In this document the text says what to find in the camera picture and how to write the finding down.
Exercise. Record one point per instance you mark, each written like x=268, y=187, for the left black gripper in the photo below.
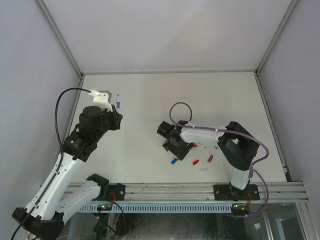
x=116, y=118

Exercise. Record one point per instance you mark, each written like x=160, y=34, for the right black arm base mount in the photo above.
x=222, y=191

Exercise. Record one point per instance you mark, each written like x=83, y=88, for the clear pen cap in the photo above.
x=203, y=170

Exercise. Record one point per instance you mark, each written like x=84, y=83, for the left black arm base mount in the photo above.
x=116, y=192

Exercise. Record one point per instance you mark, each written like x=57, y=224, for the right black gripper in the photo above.
x=177, y=149

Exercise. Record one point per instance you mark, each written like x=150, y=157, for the blue white marker pen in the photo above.
x=118, y=102

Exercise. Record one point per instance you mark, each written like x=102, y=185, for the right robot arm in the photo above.
x=234, y=141

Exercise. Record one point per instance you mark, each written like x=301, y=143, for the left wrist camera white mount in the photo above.
x=102, y=99

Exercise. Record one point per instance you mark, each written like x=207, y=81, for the purple pen cap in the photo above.
x=210, y=159

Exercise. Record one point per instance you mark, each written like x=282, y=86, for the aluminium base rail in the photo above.
x=279, y=192

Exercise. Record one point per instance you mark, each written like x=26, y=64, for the blue cable duct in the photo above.
x=149, y=208

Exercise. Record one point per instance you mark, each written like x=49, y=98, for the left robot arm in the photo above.
x=46, y=214

